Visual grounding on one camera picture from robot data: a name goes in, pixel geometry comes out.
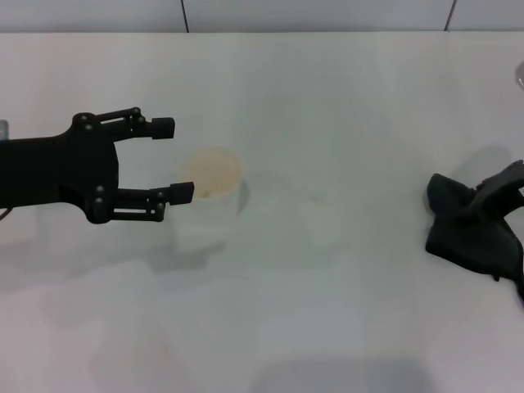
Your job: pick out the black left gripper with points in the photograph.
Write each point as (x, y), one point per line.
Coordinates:
(57, 172)

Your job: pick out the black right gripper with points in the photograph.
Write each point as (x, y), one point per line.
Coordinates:
(509, 188)

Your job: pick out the dark blue rag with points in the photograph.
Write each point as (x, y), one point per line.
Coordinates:
(458, 241)

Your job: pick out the white paper cup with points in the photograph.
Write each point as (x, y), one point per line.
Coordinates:
(217, 172)

